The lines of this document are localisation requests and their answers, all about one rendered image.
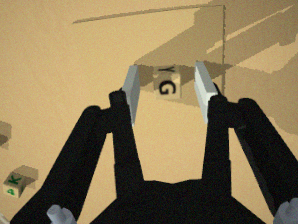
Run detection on cream letter g block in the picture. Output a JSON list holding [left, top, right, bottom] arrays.
[[153, 65, 181, 100]]

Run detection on white block with green letter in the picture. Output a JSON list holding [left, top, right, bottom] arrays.
[[3, 172, 26, 198]]

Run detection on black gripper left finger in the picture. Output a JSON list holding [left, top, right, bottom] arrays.
[[9, 65, 154, 224]]

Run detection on tan flat mat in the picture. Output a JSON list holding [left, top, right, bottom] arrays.
[[71, 5, 223, 139]]

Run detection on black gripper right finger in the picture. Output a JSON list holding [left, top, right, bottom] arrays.
[[194, 62, 298, 224]]

